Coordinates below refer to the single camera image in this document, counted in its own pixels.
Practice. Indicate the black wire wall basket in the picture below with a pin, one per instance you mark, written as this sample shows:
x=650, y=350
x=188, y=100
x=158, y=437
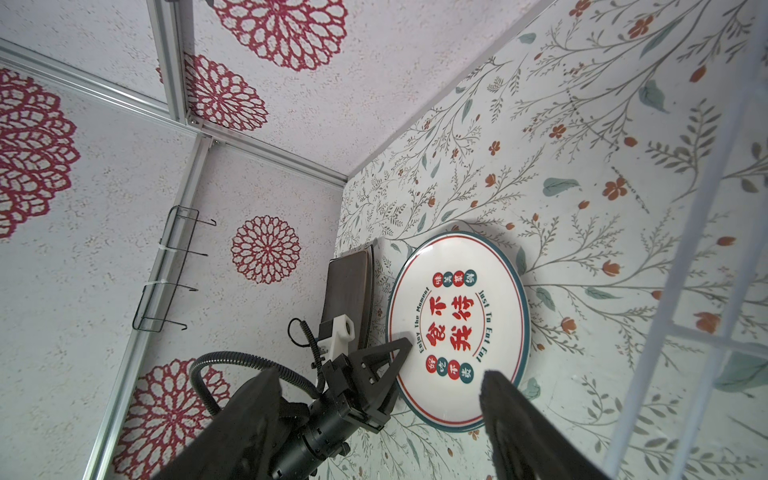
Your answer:
x=174, y=249

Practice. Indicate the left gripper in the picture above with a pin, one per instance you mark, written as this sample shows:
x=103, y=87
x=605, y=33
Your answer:
x=362, y=388

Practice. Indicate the white wire dish rack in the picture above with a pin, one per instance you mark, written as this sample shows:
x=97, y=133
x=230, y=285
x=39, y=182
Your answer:
x=750, y=93

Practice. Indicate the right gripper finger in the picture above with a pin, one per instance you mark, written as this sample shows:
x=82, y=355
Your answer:
x=525, y=445

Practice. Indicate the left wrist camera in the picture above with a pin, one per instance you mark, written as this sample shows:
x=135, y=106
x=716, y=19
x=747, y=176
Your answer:
x=335, y=337

